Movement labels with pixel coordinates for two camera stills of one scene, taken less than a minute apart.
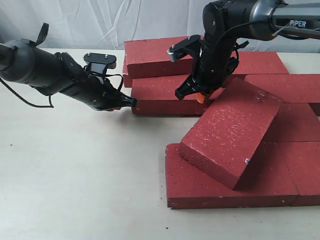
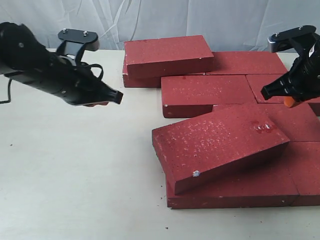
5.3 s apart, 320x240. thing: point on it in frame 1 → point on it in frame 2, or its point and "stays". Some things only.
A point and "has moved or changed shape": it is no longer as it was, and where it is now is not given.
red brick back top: x=149 y=57 stays
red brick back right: x=258 y=62 stays
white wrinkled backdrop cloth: x=107 y=24 stays
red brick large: x=157 y=96 → x=183 y=95
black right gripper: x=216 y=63 → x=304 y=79
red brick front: x=221 y=143 has moved or changed shape
